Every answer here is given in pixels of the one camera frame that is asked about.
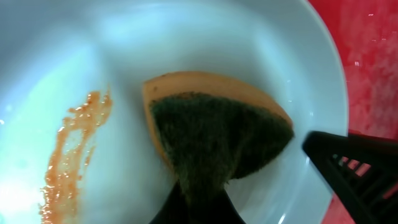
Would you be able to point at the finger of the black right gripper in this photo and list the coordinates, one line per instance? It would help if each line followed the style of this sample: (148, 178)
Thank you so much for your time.
(361, 170)

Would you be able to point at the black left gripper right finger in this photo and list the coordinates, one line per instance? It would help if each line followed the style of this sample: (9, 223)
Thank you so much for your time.
(222, 211)

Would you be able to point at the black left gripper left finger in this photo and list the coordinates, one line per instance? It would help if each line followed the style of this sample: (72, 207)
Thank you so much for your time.
(174, 210)

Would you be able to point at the orange green sponge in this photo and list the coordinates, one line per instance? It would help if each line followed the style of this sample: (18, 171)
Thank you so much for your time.
(210, 129)

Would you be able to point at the white plate top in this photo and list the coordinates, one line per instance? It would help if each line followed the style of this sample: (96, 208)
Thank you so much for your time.
(53, 53)

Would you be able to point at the red plastic tray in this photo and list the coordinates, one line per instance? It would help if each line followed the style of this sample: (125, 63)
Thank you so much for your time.
(365, 33)

